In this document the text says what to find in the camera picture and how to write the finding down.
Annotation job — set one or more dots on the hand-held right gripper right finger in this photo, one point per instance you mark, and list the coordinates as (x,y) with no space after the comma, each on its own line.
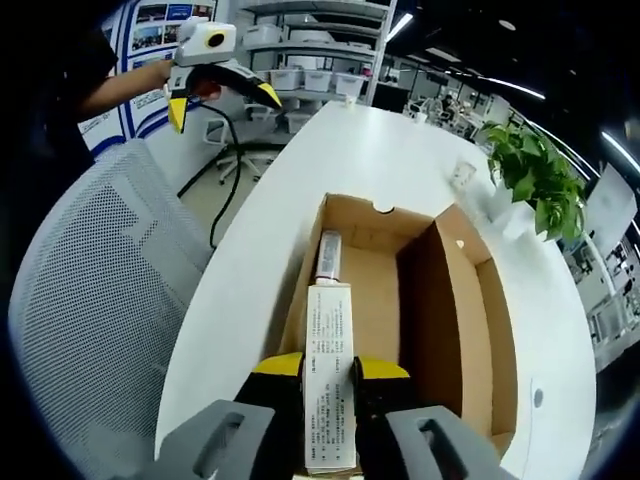
(385,400)

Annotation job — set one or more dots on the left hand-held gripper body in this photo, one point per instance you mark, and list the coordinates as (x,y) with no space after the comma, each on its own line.
(197,45)

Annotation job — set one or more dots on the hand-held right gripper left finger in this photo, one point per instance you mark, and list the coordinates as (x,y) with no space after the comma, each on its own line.
(270,400)

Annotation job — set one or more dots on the long white carton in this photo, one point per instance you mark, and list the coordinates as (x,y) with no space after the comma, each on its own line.
(330,375)

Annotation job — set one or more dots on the brown cardboard shoe box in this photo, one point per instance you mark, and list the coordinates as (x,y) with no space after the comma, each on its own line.
(450,325)

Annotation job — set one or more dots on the small white bottle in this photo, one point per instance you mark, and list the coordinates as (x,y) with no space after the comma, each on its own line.
(328,255)

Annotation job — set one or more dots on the white office chair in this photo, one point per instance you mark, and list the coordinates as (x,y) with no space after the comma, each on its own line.
(217,132)

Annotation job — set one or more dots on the row of white storage bins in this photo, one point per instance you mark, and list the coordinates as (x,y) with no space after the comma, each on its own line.
(320,80)

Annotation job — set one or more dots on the grey metal shelf rack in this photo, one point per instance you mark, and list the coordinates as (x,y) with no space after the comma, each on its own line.
(325,47)

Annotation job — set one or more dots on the small white cup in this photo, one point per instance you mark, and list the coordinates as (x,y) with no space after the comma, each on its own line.
(349,102)

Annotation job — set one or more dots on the person's dark clothing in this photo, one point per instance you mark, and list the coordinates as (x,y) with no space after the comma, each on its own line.
(70,100)

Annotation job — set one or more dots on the white ceiling light strip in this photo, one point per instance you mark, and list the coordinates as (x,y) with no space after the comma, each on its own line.
(398,27)

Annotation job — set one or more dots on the grey mesh office chair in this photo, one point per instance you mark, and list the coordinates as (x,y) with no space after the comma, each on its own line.
(100,275)

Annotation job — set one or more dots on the clear glass cup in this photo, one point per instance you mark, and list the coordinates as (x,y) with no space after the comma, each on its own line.
(463,175)

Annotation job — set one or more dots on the green potted plant white pot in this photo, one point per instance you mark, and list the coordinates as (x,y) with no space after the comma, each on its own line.
(530,165)

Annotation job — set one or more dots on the blue white wall poster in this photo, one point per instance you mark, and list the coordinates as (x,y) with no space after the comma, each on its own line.
(150,37)

